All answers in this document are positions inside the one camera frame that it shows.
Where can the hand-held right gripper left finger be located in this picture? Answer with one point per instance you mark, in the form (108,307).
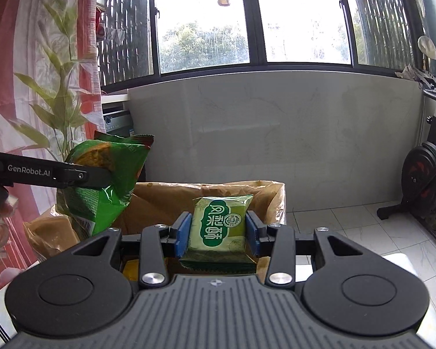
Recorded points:
(183,234)

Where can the small green pastry packet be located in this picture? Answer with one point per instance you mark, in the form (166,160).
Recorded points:
(220,229)

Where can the crumpled rag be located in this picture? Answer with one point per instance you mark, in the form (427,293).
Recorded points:
(408,72)

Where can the black exercise bike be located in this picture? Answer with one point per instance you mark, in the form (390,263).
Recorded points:
(427,167)

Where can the pink leaf-print curtain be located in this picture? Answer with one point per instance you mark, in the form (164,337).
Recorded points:
(29,80)

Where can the dark green snack bag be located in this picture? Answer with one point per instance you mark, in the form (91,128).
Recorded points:
(109,174)

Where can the brown cardboard box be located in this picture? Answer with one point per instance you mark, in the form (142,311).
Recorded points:
(160,203)

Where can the white hanging bag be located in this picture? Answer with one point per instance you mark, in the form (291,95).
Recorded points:
(428,46)

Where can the dark-framed window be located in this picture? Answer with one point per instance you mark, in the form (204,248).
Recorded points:
(239,18)

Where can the grey washing machine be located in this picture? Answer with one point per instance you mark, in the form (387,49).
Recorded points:
(118,121)

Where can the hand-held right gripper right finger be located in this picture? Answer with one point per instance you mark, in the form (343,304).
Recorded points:
(253,234)

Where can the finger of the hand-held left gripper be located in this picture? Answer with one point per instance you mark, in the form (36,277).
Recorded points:
(91,177)

